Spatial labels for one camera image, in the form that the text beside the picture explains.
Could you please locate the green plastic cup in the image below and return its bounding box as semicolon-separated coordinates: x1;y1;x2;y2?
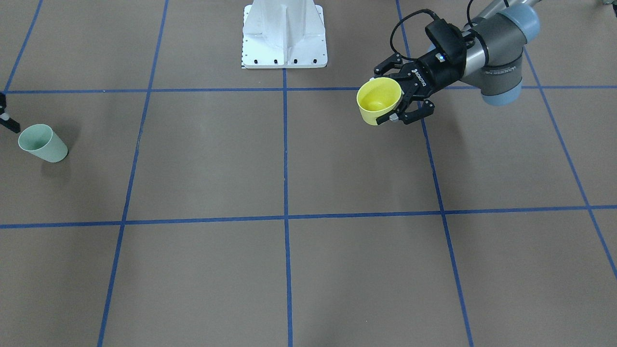
18;124;68;163

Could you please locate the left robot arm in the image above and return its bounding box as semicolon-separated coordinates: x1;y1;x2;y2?
356;0;541;126

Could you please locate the yellow plastic cup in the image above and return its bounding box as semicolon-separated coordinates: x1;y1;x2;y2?
356;77;402;126

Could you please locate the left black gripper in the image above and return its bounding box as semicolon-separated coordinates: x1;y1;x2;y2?
373;49;467;125

